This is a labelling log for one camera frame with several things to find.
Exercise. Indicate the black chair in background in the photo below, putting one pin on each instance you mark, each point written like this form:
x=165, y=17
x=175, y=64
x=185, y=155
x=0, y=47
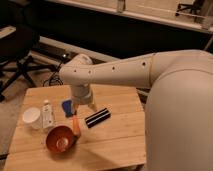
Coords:
x=196, y=8

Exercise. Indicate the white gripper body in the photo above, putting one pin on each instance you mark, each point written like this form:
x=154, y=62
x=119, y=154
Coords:
x=81, y=94

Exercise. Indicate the white ceramic cup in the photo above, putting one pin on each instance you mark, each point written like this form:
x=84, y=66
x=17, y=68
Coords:
x=32, y=117

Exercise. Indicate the white glue bottle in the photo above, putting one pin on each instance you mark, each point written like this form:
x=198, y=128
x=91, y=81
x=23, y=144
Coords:
x=47, y=115

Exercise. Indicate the black office chair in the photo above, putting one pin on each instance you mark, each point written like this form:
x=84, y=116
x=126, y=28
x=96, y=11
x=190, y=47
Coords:
x=15, y=44

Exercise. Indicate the copper metal bowl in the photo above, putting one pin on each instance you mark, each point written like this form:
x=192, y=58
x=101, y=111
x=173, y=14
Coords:
x=60, y=139

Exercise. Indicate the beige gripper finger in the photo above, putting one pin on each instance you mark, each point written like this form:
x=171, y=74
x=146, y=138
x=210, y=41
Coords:
x=92, y=106
x=76, y=106

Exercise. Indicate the blue orange-handled brush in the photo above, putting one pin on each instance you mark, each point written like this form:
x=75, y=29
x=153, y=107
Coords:
x=70, y=111

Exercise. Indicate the black striped eraser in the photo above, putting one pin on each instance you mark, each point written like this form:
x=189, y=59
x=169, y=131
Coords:
x=97, y=117

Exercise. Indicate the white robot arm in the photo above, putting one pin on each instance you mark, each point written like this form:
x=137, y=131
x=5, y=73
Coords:
x=179, y=106

